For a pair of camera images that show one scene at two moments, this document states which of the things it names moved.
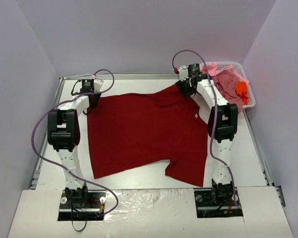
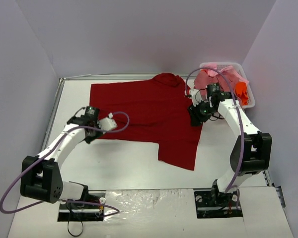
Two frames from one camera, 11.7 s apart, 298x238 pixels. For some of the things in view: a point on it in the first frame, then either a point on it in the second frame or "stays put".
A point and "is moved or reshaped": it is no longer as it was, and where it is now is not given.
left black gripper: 94,99 → 90,135
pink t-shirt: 225,78 stays put
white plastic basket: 251,100 stays put
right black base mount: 217,202 stays put
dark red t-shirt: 164,130 is moved or reshaped
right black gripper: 184,87 → 195,116
